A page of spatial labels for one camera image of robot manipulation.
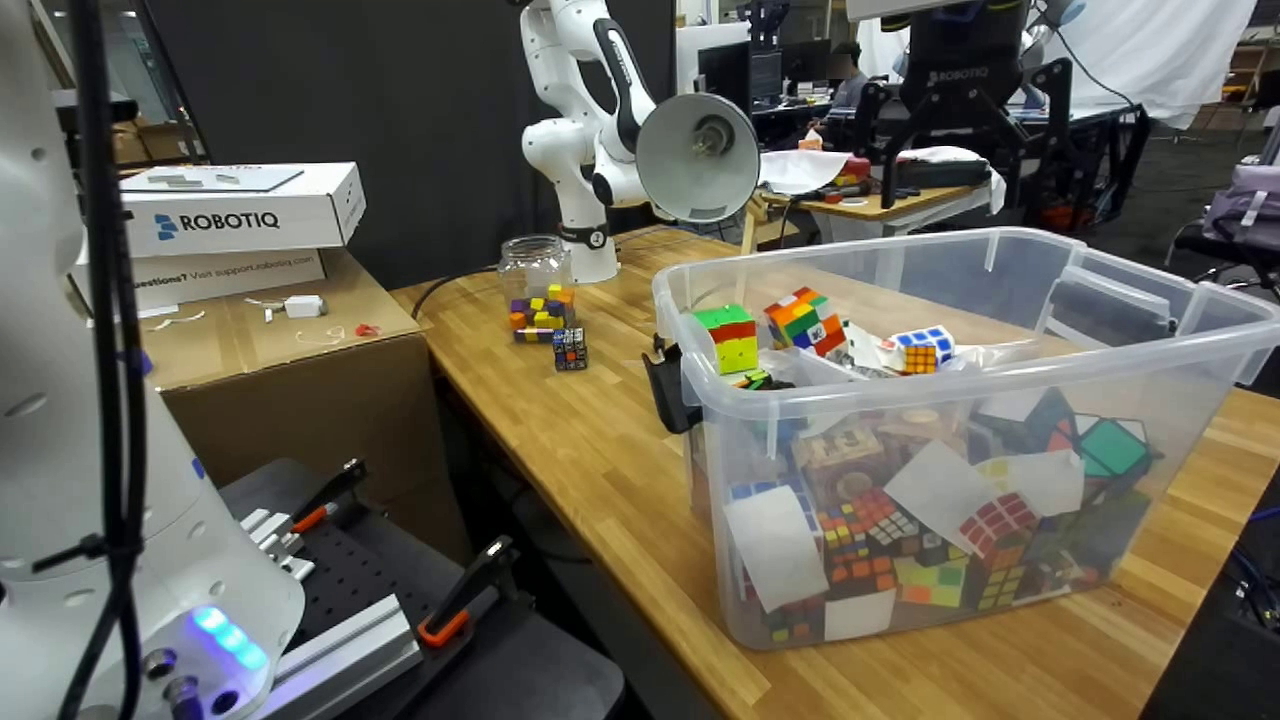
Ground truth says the blue silver puzzle cube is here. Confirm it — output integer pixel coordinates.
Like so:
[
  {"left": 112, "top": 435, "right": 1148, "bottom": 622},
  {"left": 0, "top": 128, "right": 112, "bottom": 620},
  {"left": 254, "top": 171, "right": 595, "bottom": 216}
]
[{"left": 547, "top": 322, "right": 593, "bottom": 376}]

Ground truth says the green topped Rubik's cube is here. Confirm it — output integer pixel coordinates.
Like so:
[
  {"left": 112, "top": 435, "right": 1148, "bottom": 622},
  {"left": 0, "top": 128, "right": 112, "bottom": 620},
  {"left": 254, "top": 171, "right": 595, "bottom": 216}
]
[{"left": 693, "top": 300, "right": 763, "bottom": 378}]

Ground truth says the rainbow striped puzzle cube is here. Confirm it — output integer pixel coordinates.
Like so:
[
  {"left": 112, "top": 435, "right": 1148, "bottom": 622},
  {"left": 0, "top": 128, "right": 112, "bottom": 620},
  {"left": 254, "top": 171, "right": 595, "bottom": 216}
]
[{"left": 758, "top": 283, "right": 830, "bottom": 353}]

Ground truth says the red white puzzle cube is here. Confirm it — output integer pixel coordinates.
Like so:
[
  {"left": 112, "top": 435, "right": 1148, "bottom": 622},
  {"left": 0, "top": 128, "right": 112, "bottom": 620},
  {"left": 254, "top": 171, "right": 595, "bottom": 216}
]
[{"left": 810, "top": 311, "right": 854, "bottom": 358}]

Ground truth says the white blue Rubik's cube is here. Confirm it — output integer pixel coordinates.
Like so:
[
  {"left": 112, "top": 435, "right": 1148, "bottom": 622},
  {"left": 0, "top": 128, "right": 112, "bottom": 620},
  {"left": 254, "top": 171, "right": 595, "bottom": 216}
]
[{"left": 889, "top": 322, "right": 958, "bottom": 367}]

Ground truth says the large brown cardboard box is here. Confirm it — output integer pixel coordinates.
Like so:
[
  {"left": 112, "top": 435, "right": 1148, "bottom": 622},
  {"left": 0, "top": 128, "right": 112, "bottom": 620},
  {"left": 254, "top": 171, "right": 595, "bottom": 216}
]
[{"left": 131, "top": 248, "right": 472, "bottom": 564}]

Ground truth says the green orange Rubik's cube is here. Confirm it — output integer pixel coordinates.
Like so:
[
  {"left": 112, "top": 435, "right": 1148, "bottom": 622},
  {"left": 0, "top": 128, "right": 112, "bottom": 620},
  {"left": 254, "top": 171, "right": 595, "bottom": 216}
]
[{"left": 893, "top": 550, "right": 977, "bottom": 616}]

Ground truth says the red faced Rubik's cube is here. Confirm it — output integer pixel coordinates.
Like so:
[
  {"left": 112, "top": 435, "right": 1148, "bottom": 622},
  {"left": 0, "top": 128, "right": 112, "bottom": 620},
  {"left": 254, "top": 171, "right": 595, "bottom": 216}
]
[{"left": 955, "top": 491, "right": 1042, "bottom": 560}]

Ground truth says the white Robotiq box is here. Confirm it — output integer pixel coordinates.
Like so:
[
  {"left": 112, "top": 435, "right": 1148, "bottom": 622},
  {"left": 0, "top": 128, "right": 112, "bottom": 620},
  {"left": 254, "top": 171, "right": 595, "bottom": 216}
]
[{"left": 115, "top": 159, "right": 373, "bottom": 263}]

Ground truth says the flat white box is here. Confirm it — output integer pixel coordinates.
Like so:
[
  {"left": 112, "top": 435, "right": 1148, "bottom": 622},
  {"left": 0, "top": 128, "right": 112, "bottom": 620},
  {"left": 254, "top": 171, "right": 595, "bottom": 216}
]
[{"left": 68, "top": 248, "right": 330, "bottom": 318}]

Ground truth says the clear glass jar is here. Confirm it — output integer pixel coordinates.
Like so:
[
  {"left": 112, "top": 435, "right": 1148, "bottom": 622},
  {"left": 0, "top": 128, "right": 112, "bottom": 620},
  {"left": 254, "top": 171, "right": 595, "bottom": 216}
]
[{"left": 496, "top": 233, "right": 583, "bottom": 349}]

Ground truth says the wooden background table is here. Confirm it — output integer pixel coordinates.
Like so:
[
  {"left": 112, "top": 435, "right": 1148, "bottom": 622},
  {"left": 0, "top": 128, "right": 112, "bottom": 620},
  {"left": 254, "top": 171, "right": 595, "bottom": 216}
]
[{"left": 754, "top": 142, "right": 1005, "bottom": 252}]

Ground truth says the black orange bar clamp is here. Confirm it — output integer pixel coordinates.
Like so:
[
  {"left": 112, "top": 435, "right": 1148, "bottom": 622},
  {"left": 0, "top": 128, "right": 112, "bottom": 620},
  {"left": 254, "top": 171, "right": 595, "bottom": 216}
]
[
  {"left": 410, "top": 531, "right": 519, "bottom": 654},
  {"left": 271, "top": 454, "right": 373, "bottom": 543}
]

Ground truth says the black computer monitor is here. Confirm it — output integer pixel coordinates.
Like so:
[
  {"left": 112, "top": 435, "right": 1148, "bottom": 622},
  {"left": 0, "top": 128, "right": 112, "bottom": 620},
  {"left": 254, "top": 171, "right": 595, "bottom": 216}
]
[{"left": 695, "top": 37, "right": 791, "bottom": 117}]

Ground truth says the seated person dark hair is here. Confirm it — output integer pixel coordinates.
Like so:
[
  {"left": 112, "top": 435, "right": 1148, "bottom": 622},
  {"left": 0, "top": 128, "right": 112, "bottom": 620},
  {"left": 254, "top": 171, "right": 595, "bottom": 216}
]
[{"left": 815, "top": 37, "right": 876, "bottom": 122}]

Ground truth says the long aluminium extrusion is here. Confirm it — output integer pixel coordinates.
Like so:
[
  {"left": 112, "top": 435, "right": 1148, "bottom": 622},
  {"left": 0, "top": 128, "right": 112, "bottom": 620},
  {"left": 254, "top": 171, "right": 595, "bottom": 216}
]
[{"left": 264, "top": 593, "right": 430, "bottom": 720}]

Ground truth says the green black puzzle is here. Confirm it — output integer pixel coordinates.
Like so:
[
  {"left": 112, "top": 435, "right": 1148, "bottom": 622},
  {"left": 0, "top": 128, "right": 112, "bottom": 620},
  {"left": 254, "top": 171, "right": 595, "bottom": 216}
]
[{"left": 1070, "top": 412, "right": 1156, "bottom": 486}]

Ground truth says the clear plastic storage bin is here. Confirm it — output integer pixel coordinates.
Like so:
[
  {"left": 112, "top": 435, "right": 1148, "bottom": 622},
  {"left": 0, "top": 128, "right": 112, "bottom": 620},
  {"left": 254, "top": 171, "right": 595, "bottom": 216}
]
[{"left": 649, "top": 225, "right": 1280, "bottom": 654}]

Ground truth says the white cloth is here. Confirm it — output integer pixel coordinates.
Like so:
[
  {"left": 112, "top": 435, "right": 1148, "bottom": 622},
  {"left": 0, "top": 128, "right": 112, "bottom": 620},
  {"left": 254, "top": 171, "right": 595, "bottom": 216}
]
[{"left": 1035, "top": 0, "right": 1263, "bottom": 136}]

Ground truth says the lilac bag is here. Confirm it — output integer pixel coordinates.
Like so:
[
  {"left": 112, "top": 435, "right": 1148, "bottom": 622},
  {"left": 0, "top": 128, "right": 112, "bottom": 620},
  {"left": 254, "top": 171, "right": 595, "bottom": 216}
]
[{"left": 1196, "top": 150, "right": 1280, "bottom": 257}]

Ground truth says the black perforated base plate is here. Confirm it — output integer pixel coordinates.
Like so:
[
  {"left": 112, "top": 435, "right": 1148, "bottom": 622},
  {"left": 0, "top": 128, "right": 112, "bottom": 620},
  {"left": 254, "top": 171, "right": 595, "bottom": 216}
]
[{"left": 216, "top": 454, "right": 631, "bottom": 720}]

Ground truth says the short aluminium extrusion bracket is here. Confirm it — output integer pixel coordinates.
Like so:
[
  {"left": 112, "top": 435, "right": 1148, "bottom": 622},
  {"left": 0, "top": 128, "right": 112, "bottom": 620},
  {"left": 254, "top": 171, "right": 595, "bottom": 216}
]
[{"left": 236, "top": 499, "right": 317, "bottom": 577}]

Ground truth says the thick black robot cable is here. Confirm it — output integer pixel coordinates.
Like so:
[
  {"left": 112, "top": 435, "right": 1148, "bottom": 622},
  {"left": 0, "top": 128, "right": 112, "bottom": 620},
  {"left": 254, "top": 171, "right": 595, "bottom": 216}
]
[{"left": 56, "top": 0, "right": 151, "bottom": 720}]

